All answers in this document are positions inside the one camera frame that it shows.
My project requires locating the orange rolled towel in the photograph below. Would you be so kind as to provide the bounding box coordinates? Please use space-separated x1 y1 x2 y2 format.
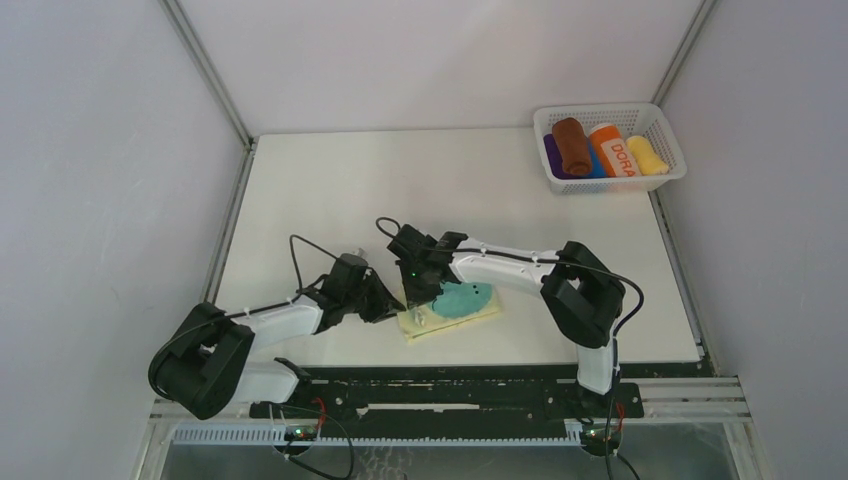
588 123 641 178

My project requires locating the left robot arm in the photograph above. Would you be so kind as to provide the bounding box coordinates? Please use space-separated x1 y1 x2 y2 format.
148 254 406 420

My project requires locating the yellow rolled towel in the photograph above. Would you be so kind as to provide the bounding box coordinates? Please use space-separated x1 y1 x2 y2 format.
625 136 670 176

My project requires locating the right controller board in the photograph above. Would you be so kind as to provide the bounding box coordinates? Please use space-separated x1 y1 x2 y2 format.
580 427 622 443

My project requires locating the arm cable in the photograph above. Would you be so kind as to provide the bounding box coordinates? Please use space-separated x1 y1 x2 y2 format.
146 234 359 480
374 216 646 480

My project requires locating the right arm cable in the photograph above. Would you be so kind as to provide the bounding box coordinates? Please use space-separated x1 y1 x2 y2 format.
374 216 646 480

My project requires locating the white plastic basket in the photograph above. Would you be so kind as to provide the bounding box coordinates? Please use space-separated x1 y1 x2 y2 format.
533 103 687 194

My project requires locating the left controller board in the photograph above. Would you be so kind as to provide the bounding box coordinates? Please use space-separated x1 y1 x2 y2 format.
284 427 318 443

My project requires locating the controller board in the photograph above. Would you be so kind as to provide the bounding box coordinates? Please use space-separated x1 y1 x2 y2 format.
284 427 318 443
580 427 622 443

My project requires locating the brown towel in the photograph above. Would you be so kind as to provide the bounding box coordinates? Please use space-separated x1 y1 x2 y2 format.
551 117 593 177

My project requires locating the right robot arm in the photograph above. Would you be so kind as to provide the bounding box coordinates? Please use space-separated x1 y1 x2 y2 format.
388 224 644 416

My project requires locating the teal towel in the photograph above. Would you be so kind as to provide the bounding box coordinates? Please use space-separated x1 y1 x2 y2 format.
397 283 502 342

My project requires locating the purple rolled towel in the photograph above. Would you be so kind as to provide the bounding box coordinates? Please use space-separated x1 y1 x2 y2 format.
543 134 578 180

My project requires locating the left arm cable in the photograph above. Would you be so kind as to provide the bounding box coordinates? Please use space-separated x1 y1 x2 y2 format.
146 234 359 480

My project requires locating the blue rolled towel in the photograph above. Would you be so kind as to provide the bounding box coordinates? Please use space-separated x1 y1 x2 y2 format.
587 142 607 179

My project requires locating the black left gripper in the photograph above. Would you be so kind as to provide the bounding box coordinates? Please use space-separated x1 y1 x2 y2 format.
343 271 405 324

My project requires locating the white slotted cable duct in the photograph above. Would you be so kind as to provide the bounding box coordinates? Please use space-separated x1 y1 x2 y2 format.
171 422 604 447

